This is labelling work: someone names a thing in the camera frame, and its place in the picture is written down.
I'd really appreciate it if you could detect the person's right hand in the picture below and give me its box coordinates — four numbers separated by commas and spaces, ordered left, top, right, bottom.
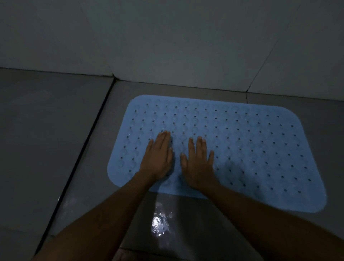
180, 136, 219, 191

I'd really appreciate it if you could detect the person's left forearm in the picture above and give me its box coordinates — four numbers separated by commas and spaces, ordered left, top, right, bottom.
32, 171, 157, 261

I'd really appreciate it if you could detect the person's right forearm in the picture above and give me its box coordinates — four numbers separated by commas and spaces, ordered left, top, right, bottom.
205, 182, 344, 261

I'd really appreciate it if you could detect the person's left hand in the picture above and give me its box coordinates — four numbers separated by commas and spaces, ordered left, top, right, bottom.
138, 130, 174, 182

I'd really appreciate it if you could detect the blue bath mat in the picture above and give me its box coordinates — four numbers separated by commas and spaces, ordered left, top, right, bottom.
106, 94, 328, 214

